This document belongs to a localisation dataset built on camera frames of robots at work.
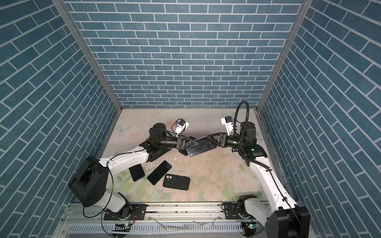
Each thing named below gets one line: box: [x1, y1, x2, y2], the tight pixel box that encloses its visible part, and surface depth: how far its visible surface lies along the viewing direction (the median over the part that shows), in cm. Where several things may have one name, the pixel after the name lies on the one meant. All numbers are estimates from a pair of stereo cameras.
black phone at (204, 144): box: [186, 135, 217, 157], surface depth 72 cm
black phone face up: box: [146, 160, 172, 185], surface depth 89 cm
